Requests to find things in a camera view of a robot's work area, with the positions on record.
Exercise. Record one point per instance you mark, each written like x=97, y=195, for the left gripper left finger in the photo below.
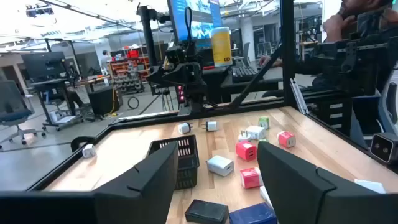
x=124, y=202

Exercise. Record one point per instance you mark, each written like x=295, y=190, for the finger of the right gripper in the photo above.
x=188, y=74
x=160, y=76

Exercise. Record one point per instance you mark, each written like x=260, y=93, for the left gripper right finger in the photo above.
x=311, y=202

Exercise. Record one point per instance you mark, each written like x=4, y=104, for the white box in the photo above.
x=265, y=196
x=370, y=185

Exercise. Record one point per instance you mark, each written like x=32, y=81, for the navy box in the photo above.
x=253, y=214

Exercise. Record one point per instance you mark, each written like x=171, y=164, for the pink white-faced wall charger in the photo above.
x=286, y=139

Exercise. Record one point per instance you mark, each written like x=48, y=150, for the green wall charger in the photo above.
x=263, y=122
x=262, y=140

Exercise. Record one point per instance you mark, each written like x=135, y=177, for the red two-port wall charger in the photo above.
x=246, y=150

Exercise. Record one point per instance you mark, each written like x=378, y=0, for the black box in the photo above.
x=206, y=211

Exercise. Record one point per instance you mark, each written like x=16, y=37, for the white round plug adapter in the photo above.
x=244, y=136

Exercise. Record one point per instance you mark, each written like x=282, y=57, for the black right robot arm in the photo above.
x=197, y=96

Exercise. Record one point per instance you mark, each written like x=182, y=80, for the blue-grey office chair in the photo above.
x=390, y=105

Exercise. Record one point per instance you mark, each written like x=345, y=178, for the grey office chair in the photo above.
x=12, y=105

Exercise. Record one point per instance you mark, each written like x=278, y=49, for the orange parts shelf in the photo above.
x=126, y=77

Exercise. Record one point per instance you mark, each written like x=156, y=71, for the yellow wipes canister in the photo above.
x=221, y=46

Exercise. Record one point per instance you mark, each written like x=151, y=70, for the black computer keyboard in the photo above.
x=244, y=74

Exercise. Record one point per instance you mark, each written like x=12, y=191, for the blue-screen computer monitor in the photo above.
x=199, y=18

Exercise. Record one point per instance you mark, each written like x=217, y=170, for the person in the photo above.
x=373, y=18
x=105, y=59

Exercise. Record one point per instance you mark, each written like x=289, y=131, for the dark grey computer desk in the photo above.
x=248, y=85

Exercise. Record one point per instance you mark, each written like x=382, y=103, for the black plastic basket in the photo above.
x=188, y=161

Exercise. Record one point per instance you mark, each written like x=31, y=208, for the person's hand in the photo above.
x=334, y=28
x=269, y=61

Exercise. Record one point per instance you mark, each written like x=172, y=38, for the black drawer cabinet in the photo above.
x=329, y=115

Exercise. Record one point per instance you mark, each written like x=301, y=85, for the black standing desk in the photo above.
x=51, y=84

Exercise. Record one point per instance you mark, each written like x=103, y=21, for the black computer monitor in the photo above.
x=43, y=65

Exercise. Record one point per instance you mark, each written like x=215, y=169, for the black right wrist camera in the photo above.
x=180, y=53

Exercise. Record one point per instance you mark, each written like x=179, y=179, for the black table-level camera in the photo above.
x=384, y=147

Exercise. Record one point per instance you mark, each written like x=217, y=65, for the black aluminium rig frame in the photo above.
x=287, y=62

